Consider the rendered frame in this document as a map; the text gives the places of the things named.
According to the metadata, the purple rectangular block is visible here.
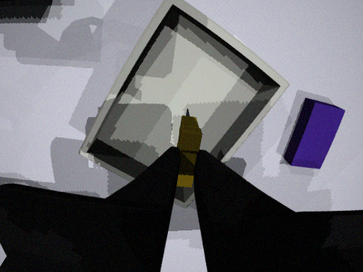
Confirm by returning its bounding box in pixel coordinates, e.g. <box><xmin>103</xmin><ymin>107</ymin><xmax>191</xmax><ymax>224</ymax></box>
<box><xmin>284</xmin><ymin>99</ymin><xmax>346</xmax><ymax>169</ymax></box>

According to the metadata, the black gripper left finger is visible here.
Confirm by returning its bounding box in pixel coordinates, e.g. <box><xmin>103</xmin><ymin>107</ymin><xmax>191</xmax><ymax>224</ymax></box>
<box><xmin>0</xmin><ymin>147</ymin><xmax>181</xmax><ymax>272</ymax></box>

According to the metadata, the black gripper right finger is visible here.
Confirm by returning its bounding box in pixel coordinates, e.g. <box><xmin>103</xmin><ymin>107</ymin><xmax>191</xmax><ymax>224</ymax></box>
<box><xmin>194</xmin><ymin>150</ymin><xmax>363</xmax><ymax>272</ymax></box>

